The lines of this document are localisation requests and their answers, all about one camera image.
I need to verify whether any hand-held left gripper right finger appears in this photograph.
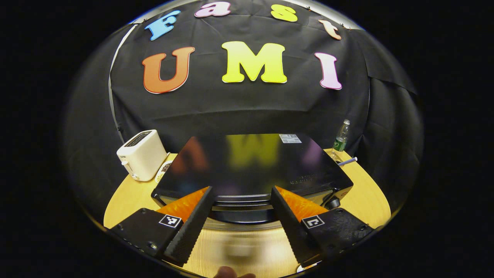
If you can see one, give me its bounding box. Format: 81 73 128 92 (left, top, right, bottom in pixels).
270 185 374 269

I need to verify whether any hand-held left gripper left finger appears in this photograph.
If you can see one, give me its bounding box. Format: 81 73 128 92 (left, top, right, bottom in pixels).
109 186 217 268

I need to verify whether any white toaster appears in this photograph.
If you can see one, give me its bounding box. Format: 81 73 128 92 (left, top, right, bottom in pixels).
117 129 168 182

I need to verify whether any small white patterned dish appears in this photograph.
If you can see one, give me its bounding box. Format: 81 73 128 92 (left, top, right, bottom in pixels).
155 153 173 184

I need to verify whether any black electric oven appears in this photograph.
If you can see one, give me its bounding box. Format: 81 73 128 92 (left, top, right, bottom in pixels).
151 133 354 226

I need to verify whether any clear plastic water bottle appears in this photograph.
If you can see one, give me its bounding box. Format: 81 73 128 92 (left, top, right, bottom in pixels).
332 119 351 153

